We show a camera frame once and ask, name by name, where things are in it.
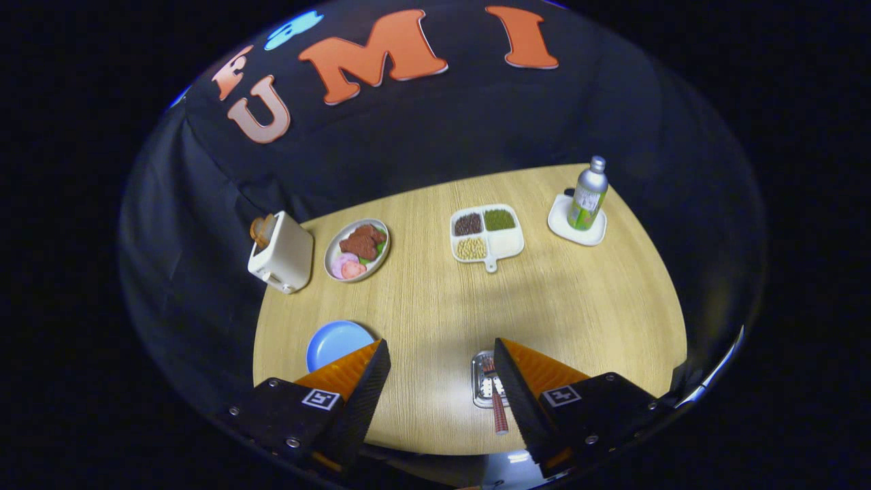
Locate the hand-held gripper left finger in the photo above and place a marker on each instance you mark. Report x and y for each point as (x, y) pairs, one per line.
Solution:
(360, 408)

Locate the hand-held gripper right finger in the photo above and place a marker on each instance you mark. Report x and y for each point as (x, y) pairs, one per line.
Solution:
(520, 408)

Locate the blue round plate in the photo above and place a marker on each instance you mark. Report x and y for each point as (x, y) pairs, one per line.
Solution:
(333, 344)

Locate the pink ham slice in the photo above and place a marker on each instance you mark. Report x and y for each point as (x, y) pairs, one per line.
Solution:
(355, 271)
(340, 262)

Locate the green lettuce leaf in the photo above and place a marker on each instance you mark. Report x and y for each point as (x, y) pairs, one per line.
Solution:
(381, 248)

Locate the brown steak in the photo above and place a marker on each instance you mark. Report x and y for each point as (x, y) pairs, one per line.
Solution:
(360, 243)

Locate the white divided dish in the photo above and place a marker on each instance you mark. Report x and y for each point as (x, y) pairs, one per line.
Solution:
(507, 241)

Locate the cream white toaster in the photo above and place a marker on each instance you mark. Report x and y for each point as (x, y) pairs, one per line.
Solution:
(286, 258)

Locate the pile of yellow soybeans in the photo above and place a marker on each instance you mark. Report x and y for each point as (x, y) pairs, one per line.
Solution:
(471, 248)

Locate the white round food plate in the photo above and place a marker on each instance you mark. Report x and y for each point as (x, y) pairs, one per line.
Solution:
(340, 235)

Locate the pile of green beans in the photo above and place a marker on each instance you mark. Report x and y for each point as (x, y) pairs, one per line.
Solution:
(499, 219)

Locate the white square coaster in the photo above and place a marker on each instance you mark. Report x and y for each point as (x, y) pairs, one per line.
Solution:
(561, 221)

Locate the pile of dark beans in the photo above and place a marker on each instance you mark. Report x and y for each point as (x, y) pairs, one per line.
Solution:
(468, 224)

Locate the brown toast slice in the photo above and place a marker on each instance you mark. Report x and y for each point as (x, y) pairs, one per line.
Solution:
(266, 223)
(256, 233)

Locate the silver bottle with green label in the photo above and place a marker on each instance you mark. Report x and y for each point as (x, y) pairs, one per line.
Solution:
(588, 201)

